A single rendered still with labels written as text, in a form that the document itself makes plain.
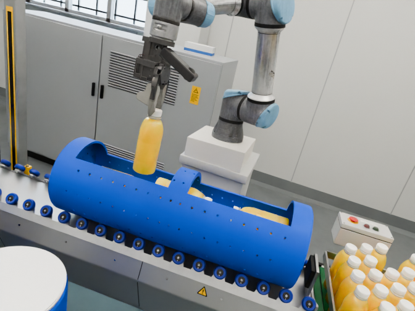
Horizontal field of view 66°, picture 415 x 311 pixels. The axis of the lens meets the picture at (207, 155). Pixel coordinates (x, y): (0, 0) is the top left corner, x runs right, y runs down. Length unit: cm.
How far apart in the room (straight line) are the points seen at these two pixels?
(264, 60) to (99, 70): 200
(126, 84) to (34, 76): 100
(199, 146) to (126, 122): 165
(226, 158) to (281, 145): 254
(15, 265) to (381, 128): 352
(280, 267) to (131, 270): 52
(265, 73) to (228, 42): 255
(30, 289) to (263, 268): 64
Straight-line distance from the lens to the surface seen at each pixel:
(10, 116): 187
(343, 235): 144
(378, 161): 398
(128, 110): 296
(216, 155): 140
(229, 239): 102
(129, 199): 108
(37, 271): 100
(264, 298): 118
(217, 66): 256
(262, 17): 127
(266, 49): 129
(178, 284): 120
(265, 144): 392
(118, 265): 125
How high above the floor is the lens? 172
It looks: 23 degrees down
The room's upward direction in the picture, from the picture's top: 13 degrees clockwise
